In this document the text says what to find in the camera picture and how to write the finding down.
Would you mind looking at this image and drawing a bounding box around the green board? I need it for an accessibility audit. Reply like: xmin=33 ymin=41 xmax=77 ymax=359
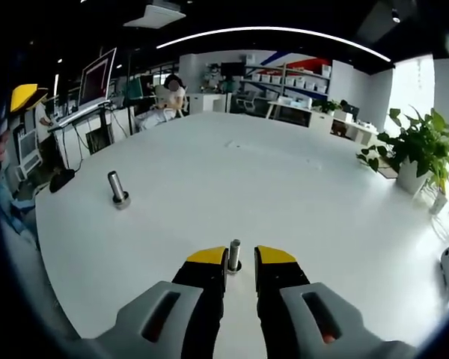
xmin=128 ymin=74 xmax=155 ymax=99

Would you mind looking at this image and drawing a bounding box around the curved ceiling light strip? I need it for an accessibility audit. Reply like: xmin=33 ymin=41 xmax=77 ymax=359
xmin=156 ymin=26 xmax=392 ymax=62

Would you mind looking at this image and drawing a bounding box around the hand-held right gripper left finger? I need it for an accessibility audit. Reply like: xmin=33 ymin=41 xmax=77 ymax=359
xmin=78 ymin=245 xmax=230 ymax=359

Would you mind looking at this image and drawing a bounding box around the metal storage shelf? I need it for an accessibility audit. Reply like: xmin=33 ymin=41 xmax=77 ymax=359
xmin=242 ymin=59 xmax=332 ymax=102

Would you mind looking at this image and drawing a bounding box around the white laptop with red screen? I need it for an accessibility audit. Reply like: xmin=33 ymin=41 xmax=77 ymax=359
xmin=47 ymin=46 xmax=118 ymax=132

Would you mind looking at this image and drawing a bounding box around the small white container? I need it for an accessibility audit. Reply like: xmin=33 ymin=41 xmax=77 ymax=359
xmin=430 ymin=190 xmax=448 ymax=215

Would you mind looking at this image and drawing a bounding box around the row of white storage bins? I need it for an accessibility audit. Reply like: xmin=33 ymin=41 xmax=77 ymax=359
xmin=251 ymin=72 xmax=329 ymax=94

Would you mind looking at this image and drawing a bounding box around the black rounded object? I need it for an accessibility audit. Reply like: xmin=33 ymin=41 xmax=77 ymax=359
xmin=49 ymin=168 xmax=76 ymax=194

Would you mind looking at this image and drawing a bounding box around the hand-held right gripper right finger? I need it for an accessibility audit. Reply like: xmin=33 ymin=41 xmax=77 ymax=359
xmin=253 ymin=245 xmax=418 ymax=359

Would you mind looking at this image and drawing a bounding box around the thick steel threaded stud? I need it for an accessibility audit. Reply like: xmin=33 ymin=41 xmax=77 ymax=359
xmin=108 ymin=170 xmax=132 ymax=211

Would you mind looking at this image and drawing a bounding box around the thin steel threaded stud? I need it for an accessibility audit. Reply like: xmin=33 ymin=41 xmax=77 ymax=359
xmin=225 ymin=239 xmax=243 ymax=275

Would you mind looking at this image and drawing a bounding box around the ceiling air conditioner unit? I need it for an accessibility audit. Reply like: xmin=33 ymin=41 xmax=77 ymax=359
xmin=123 ymin=3 xmax=187 ymax=30

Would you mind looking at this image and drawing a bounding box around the white office desk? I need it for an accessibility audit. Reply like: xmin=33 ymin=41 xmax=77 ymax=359
xmin=266 ymin=100 xmax=379 ymax=147

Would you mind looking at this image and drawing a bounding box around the small green desk plant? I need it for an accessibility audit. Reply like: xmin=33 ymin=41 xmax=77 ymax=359
xmin=314 ymin=98 xmax=342 ymax=114

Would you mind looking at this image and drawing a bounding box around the white frame cart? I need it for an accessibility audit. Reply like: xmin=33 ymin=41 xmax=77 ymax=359
xmin=12 ymin=128 xmax=44 ymax=181

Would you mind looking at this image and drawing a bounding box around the light blue cloth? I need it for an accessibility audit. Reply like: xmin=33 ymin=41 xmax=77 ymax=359
xmin=0 ymin=174 xmax=36 ymax=233

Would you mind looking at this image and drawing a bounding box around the potted green plant white pot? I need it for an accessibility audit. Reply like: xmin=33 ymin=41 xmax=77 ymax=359
xmin=355 ymin=107 xmax=449 ymax=196

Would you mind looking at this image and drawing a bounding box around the black monitor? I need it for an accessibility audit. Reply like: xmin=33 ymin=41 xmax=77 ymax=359
xmin=220 ymin=62 xmax=245 ymax=78

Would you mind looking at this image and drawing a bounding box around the black laptop stand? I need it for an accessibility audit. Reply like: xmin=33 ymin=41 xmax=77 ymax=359
xmin=49 ymin=105 xmax=117 ymax=166

